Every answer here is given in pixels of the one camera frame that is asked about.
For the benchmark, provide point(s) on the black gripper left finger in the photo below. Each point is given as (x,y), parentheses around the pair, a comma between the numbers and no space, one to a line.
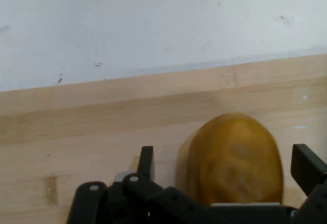
(143,196)

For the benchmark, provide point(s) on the yellow-brown potato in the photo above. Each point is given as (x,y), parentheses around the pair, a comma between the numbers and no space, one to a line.
(230,157)

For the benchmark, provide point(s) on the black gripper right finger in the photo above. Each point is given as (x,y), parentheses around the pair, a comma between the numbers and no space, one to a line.
(311,173)

